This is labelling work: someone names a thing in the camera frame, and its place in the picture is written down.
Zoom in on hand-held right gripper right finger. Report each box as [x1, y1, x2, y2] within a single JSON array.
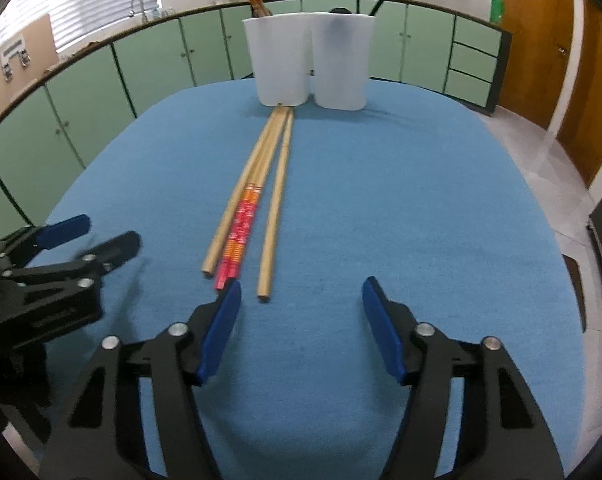
[[362, 276, 566, 480]]

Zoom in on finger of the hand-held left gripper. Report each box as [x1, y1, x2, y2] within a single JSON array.
[[6, 230, 143, 292], [0, 214, 92, 267]]

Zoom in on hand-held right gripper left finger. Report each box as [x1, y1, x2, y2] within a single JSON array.
[[40, 280, 243, 480]]

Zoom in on plain wooden chopstick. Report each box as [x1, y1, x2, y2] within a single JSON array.
[[202, 104, 285, 278], [257, 108, 295, 303]]

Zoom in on white two-compartment utensil holder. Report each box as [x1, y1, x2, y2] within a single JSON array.
[[242, 10, 377, 112]]

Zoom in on blue table mat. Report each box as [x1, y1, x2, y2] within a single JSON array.
[[18, 80, 586, 480]]

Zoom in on green base cabinets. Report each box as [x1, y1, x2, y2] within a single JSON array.
[[0, 0, 512, 241]]

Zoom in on cardboard box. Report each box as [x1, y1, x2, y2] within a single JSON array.
[[0, 12, 59, 111]]

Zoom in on white window blind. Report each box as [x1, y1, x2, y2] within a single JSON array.
[[48, 0, 157, 53]]

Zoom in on wooden door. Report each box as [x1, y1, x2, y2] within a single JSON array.
[[556, 0, 602, 188], [498, 0, 576, 131]]

